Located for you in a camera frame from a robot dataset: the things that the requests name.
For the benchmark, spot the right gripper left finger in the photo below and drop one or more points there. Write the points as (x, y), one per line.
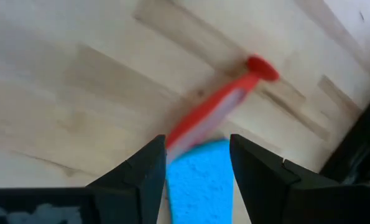
(141, 174)

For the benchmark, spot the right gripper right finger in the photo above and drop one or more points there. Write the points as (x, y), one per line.
(256, 180)

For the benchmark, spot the blue scrub sponge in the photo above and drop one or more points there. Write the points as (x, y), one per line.
(200, 186)

